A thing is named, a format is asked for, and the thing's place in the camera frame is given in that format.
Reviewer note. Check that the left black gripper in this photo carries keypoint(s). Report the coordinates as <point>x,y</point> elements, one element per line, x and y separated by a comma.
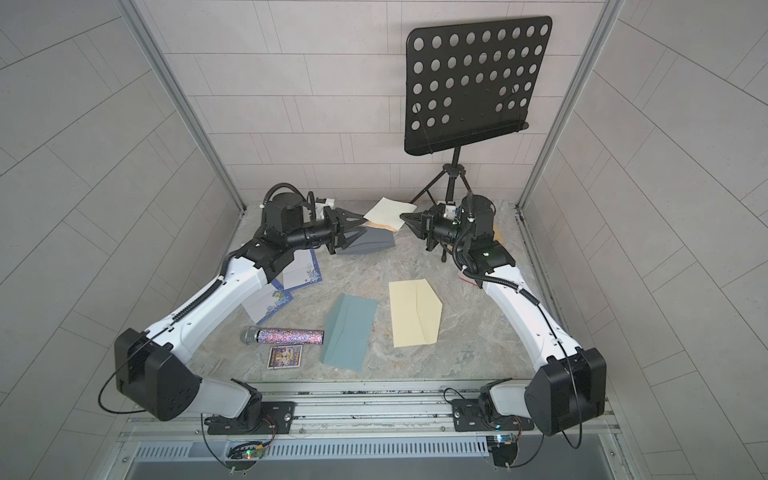
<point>338,227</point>

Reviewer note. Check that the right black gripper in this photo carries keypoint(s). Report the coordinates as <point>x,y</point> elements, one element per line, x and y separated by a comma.
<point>430,227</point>

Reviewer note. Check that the dark grey envelope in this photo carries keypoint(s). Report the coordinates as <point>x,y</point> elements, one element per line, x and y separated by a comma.
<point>374,240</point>

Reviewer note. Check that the cream yellow envelope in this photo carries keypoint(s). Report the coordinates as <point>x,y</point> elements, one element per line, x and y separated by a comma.
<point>415,313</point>

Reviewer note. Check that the teal blue envelope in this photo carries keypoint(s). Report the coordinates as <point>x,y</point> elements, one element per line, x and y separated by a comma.
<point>347,331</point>

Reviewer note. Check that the white letter with blue print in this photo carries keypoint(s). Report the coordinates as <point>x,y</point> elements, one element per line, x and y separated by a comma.
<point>266,302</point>

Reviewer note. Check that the white and pink letter paper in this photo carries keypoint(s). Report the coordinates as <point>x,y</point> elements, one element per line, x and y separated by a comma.
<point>467,279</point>

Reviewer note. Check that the tan kraft envelope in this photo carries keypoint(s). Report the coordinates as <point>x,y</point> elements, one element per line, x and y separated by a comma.
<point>498,234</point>

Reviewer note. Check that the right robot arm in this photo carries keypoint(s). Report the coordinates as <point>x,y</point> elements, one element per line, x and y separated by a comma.
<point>569,384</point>

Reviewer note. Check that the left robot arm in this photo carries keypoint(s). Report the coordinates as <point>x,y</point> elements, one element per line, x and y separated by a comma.
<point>151,365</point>

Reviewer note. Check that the glittery purple microphone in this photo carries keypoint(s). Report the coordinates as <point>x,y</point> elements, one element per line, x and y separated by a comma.
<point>279,336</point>

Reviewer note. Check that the small colourful picture card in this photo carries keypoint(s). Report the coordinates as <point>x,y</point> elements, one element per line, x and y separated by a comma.
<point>285,357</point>

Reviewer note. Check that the black perforated music stand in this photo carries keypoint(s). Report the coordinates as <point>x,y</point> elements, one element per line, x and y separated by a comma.
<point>467,83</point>

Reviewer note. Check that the white ventilation grille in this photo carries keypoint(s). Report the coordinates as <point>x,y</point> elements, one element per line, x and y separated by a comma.
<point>321,449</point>

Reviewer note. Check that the right green circuit board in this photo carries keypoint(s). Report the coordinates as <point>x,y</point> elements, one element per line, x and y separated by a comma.
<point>503,450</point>

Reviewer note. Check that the green circuit board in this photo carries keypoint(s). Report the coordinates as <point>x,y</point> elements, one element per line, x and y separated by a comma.
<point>244,456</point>
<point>503,450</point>

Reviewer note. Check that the left green circuit board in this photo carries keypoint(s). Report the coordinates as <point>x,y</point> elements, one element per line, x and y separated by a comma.
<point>244,456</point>

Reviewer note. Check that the aluminium rail frame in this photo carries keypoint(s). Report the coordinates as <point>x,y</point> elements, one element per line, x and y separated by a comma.
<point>350,409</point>

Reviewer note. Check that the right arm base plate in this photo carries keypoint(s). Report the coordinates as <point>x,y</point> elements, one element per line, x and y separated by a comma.
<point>468,417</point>

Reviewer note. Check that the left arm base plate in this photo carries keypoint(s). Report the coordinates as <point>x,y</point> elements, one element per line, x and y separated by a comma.
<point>279,417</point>

